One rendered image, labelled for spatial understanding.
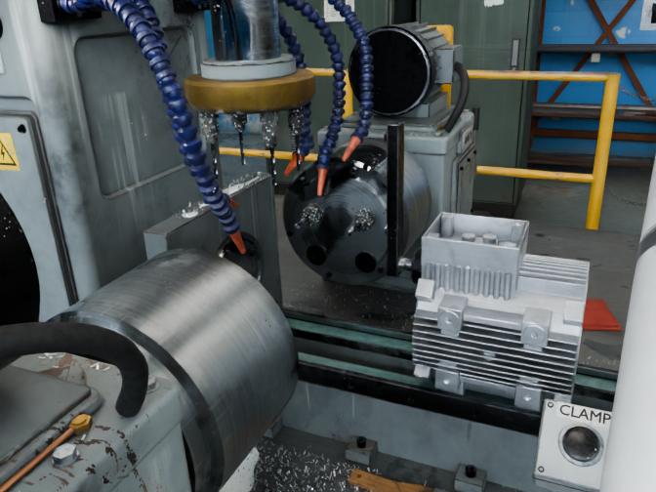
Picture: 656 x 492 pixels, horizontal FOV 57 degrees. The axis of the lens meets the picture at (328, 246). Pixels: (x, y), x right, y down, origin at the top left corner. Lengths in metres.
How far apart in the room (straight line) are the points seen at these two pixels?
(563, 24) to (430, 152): 4.63
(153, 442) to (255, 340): 0.20
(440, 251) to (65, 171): 0.50
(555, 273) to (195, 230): 0.49
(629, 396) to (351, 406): 0.69
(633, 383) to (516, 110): 3.75
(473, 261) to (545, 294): 0.09
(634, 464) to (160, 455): 0.36
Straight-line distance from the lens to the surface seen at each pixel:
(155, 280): 0.66
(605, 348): 1.27
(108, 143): 0.94
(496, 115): 4.01
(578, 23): 5.82
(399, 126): 0.93
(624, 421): 0.26
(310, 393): 0.94
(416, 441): 0.92
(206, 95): 0.81
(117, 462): 0.47
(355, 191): 1.08
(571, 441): 0.59
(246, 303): 0.66
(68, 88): 0.87
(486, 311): 0.78
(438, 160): 1.25
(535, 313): 0.76
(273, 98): 0.80
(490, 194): 4.14
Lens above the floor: 1.44
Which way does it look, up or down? 23 degrees down
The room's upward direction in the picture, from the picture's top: 2 degrees counter-clockwise
